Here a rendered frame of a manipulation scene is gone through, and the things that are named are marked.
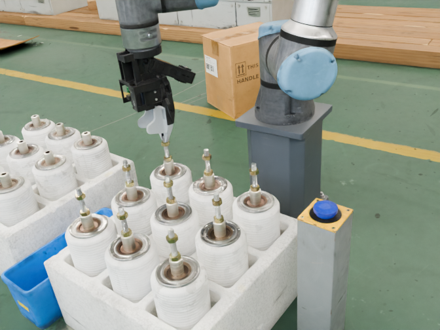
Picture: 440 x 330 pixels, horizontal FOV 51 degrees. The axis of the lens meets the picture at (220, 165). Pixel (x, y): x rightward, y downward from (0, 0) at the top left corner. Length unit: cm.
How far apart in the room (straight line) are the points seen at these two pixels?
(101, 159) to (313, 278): 66
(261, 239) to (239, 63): 102
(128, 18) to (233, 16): 202
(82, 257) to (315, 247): 44
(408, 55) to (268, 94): 142
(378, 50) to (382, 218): 131
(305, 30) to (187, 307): 56
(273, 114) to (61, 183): 55
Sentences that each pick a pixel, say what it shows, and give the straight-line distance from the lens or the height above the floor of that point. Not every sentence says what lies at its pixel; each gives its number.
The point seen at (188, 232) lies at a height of 23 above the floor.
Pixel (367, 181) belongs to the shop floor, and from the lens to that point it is 148.
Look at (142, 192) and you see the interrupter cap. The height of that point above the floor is 25.
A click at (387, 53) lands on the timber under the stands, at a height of 5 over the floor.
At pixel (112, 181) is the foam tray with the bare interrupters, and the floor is 16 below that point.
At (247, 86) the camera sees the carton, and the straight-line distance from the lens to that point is 187.
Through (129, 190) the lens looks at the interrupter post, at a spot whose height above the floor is 28.
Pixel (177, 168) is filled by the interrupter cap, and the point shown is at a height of 25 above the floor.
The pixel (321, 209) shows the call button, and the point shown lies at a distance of 78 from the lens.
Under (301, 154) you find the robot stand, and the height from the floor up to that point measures 23.
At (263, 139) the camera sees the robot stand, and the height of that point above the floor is 26.
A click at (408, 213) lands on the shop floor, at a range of 137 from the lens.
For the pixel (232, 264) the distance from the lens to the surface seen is 85.
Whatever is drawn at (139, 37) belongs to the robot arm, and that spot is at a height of 57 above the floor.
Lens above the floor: 79
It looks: 30 degrees down
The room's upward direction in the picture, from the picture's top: 6 degrees counter-clockwise
